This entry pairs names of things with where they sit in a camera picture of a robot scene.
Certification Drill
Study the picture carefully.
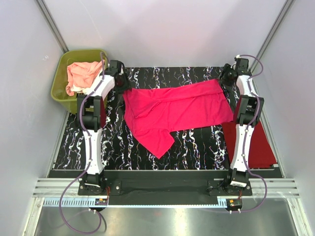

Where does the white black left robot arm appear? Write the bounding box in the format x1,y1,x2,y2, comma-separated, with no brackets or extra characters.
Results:
77,60,130,195

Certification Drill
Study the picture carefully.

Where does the peach pink cloth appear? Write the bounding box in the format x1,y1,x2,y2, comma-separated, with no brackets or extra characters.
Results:
65,61,102,96

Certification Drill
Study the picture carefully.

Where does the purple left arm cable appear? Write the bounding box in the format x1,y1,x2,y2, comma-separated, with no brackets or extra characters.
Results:
58,51,108,234

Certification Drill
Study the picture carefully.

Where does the white cloth in tub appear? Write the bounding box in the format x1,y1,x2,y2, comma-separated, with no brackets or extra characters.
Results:
73,68,104,95

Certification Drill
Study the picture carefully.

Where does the bright pink t shirt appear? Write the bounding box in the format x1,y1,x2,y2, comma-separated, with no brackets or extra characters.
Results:
123,80,233,159

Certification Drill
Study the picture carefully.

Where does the olive green plastic tub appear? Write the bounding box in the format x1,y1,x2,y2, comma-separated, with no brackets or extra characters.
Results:
51,49,106,114

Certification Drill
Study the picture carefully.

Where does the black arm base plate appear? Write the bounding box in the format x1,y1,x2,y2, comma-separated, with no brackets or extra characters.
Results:
78,170,239,207

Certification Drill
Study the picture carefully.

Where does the dark red folded t shirt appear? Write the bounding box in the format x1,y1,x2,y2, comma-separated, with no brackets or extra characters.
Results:
222,122,277,169

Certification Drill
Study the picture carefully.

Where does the white slotted cable duct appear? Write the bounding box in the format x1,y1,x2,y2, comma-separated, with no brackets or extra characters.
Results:
43,196,243,207

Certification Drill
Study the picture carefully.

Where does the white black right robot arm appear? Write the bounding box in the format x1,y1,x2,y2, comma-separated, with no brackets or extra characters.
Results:
219,54,264,195

